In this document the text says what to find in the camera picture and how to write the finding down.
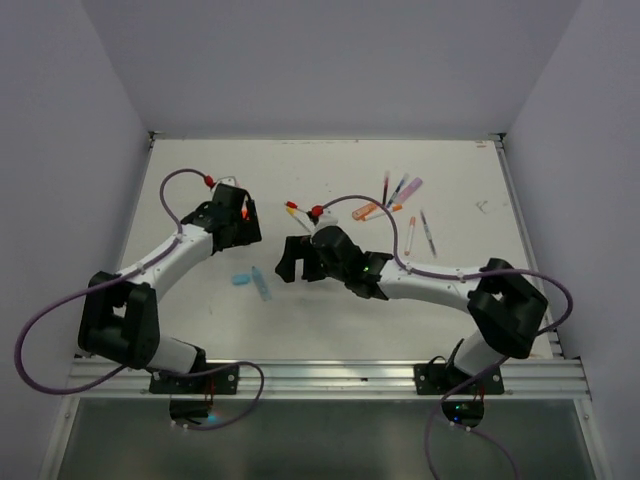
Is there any purple highlighter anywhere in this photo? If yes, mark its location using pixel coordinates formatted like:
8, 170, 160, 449
394, 177, 423, 205

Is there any aluminium front rail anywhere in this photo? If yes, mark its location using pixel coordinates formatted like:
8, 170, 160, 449
67, 360, 591, 401

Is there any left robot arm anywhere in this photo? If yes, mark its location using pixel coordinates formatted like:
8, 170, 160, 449
78, 183, 261, 393

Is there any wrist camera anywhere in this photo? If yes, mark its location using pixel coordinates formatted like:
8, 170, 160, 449
311, 211, 338, 233
212, 176, 240, 189

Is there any red gel pen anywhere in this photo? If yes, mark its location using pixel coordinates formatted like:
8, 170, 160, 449
381, 170, 390, 208

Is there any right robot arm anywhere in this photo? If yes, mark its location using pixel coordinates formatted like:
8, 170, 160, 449
275, 226, 548, 393

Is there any light blue highlighter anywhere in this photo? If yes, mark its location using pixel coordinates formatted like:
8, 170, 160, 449
251, 266, 272, 301

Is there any white peach marker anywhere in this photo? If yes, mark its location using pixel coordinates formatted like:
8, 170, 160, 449
404, 216, 416, 256

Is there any yellow cap pen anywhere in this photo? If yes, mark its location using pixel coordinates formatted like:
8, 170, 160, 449
286, 207, 312, 234

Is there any clear purple gel pen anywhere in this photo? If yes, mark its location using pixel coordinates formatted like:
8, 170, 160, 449
419, 209, 437, 258

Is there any red cap pen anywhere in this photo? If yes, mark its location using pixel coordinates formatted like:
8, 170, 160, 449
285, 201, 311, 215

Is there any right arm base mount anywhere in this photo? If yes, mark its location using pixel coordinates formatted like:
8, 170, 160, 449
413, 355, 505, 429

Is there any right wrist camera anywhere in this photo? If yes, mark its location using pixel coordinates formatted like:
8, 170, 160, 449
311, 211, 338, 233

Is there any blue gel pen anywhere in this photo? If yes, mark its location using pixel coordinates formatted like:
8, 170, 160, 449
386, 173, 410, 208

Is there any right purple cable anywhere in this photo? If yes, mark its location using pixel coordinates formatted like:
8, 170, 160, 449
307, 194, 574, 480

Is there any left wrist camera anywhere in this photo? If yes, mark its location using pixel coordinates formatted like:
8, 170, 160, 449
212, 176, 240, 189

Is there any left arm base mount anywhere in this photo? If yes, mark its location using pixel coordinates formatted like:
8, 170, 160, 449
149, 364, 240, 428

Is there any white orange marker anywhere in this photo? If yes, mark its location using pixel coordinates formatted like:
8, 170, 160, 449
362, 204, 403, 222

